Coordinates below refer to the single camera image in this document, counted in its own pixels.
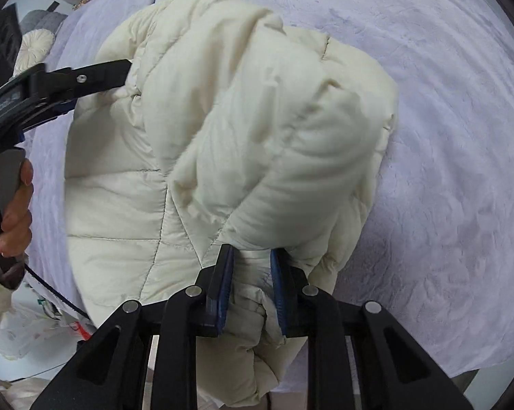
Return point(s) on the person's left hand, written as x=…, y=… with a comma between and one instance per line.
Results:
x=15, y=218

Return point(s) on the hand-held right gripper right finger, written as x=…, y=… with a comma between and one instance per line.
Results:
x=278, y=290

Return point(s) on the cream puffer jacket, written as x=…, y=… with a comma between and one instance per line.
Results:
x=240, y=136

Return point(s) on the purple fleece blanket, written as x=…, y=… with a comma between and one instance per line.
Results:
x=453, y=136

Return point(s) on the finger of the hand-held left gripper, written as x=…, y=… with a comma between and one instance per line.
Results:
x=54, y=113
x=82, y=77

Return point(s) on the round cream pleated cushion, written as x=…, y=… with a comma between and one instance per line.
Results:
x=35, y=51

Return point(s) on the white patterned cloth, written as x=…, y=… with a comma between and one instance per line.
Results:
x=30, y=333

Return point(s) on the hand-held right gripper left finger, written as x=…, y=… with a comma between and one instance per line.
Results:
x=223, y=290

